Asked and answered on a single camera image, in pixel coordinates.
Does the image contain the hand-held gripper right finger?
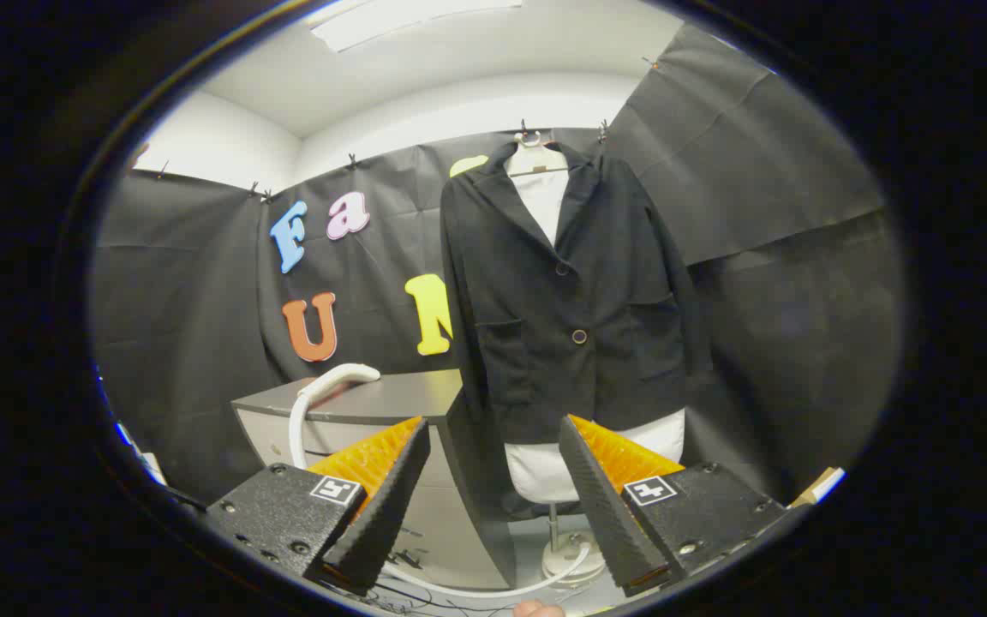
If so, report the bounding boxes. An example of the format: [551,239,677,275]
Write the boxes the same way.
[557,414,803,598]

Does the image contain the white mannequin stand base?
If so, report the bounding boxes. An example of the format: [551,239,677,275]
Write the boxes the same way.
[540,504,607,589]

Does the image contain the cardboard box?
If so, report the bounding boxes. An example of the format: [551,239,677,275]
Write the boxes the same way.
[788,466,846,509]

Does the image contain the white garment steamer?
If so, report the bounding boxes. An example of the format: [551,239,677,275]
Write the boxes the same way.
[288,363,593,599]

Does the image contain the white clothes hanger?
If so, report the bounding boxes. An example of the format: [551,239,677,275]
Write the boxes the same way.
[505,130,571,179]

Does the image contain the black blazer jacket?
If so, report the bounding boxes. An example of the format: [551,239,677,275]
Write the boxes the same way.
[440,141,715,446]

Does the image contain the grey cabinet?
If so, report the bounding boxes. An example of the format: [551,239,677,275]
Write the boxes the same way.
[230,368,517,592]

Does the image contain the black backdrop cloth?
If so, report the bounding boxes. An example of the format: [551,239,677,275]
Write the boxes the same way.
[89,21,907,515]

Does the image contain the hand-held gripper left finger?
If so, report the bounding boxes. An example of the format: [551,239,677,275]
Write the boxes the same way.
[205,416,432,598]

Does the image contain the white mannequin torso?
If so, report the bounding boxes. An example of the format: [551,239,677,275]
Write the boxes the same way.
[504,163,688,506]

